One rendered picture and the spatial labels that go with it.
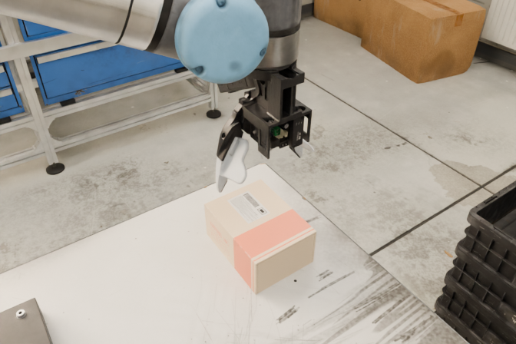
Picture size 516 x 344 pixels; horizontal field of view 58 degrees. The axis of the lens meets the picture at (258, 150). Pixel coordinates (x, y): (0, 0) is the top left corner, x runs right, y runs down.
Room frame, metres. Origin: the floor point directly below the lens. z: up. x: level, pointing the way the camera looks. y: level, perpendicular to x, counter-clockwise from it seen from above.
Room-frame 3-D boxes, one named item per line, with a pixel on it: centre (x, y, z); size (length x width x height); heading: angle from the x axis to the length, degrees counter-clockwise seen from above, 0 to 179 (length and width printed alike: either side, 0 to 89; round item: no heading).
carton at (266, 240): (0.56, 0.00, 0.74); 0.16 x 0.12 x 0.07; 34
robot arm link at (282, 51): (0.54, -0.02, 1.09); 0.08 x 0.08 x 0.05
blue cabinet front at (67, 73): (1.87, 0.59, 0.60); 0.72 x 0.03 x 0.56; 124
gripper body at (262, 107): (0.53, -0.02, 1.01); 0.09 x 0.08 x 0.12; 34
